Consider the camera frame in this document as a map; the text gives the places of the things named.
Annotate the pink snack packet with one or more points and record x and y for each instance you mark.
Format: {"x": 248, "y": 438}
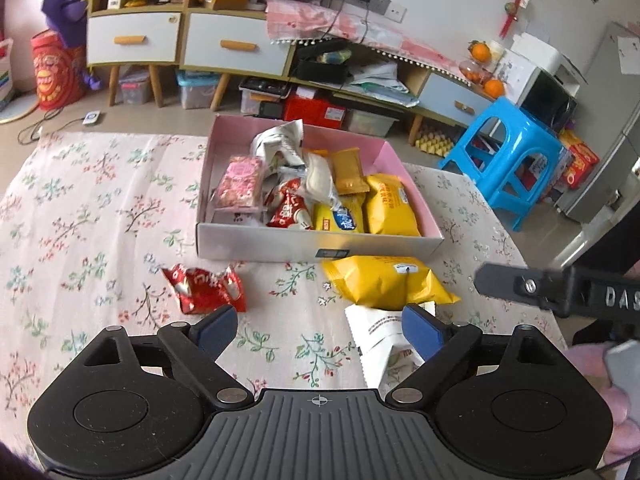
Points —
{"x": 239, "y": 182}

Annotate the red white snack packet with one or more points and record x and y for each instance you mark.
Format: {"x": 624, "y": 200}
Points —
{"x": 290, "y": 207}

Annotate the round flat board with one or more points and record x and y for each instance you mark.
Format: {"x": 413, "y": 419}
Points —
{"x": 17, "y": 110}

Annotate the plain white snack packet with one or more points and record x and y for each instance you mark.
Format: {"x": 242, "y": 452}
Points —
{"x": 377, "y": 340}

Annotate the storage bin with black contents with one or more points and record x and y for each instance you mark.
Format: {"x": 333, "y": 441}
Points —
{"x": 262, "y": 97}

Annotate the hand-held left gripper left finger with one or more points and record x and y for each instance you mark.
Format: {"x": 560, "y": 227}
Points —
{"x": 217, "y": 330}

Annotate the clear white snack packet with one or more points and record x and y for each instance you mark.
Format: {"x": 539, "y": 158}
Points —
{"x": 320, "y": 180}

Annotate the silver refrigerator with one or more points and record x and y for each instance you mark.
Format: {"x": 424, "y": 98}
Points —
{"x": 605, "y": 125}

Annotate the black bag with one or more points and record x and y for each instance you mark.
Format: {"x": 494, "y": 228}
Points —
{"x": 320, "y": 67}

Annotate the small white device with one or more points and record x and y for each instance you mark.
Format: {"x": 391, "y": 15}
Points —
{"x": 92, "y": 118}

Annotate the orange-brown snack packet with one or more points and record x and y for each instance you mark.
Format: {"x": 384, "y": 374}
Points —
{"x": 349, "y": 170}

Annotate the red printed bag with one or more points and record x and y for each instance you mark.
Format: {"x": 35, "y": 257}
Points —
{"x": 55, "y": 70}

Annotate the yellow snack packet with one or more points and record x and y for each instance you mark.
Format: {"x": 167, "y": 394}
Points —
{"x": 342, "y": 217}
{"x": 385, "y": 280}
{"x": 392, "y": 205}

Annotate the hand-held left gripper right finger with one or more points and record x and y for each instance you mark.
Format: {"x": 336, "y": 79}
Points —
{"x": 422, "y": 332}

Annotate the white wall socket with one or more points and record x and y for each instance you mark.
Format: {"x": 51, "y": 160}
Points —
{"x": 395, "y": 11}

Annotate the orange red snack box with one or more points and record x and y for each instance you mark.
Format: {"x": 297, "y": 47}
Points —
{"x": 580, "y": 160}

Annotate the blue plastic stool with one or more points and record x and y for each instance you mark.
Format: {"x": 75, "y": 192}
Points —
{"x": 505, "y": 135}

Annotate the white dotted snack packet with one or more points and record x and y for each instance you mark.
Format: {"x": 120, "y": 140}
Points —
{"x": 237, "y": 216}

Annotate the pink floral cloth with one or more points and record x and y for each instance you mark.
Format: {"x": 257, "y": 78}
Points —
{"x": 380, "y": 35}

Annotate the grey plastic object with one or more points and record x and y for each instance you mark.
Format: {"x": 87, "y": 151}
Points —
{"x": 622, "y": 367}

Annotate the tall wooden shelf cabinet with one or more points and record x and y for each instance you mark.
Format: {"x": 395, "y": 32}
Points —
{"x": 135, "y": 35}

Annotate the wooden drawer cabinet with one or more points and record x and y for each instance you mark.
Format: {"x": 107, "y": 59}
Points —
{"x": 232, "y": 45}

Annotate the low wooden tv stand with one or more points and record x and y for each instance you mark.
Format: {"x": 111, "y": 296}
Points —
{"x": 447, "y": 95}

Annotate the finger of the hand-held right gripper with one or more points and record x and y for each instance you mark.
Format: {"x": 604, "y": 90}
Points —
{"x": 510, "y": 282}

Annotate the orange fruit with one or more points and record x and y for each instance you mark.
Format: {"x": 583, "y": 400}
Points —
{"x": 481, "y": 51}
{"x": 494, "y": 87}

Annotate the small clear storage bin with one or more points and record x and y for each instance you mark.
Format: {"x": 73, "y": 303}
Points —
{"x": 134, "y": 87}

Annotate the glass jar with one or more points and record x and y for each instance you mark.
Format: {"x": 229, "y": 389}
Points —
{"x": 472, "y": 72}

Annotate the yellow egg tray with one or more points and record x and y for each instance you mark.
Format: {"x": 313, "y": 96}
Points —
{"x": 435, "y": 142}

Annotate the pink fuzzy clothing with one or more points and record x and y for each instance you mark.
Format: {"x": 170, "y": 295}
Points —
{"x": 620, "y": 425}

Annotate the black microwave oven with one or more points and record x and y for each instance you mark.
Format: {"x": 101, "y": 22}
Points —
{"x": 547, "y": 97}

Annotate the pink cardboard box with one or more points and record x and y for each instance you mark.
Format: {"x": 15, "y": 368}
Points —
{"x": 300, "y": 247}

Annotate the purple plush toy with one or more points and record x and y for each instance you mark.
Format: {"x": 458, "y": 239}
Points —
{"x": 67, "y": 15}

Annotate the blue-lid storage bin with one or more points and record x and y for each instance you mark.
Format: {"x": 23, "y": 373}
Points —
{"x": 197, "y": 91}

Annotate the white green snack packet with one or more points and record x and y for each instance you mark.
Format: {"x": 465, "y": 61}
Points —
{"x": 277, "y": 142}

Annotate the pile of papers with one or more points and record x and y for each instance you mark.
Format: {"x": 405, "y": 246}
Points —
{"x": 380, "y": 85}

